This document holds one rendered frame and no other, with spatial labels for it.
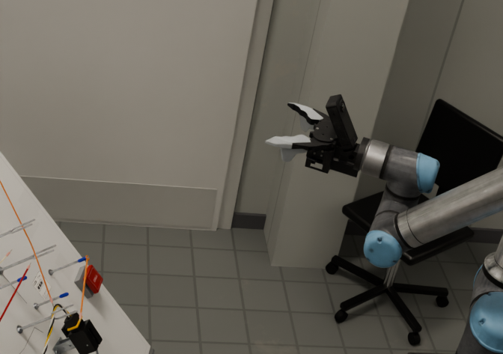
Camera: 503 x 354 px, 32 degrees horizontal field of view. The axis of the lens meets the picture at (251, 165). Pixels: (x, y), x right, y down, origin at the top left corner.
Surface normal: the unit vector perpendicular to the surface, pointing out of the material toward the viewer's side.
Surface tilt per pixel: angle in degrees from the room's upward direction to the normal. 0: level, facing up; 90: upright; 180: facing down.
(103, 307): 52
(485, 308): 8
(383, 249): 90
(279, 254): 90
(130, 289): 0
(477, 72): 90
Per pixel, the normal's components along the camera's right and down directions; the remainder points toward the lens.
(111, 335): 0.87, -0.36
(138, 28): 0.11, 0.55
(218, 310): 0.16, -0.83
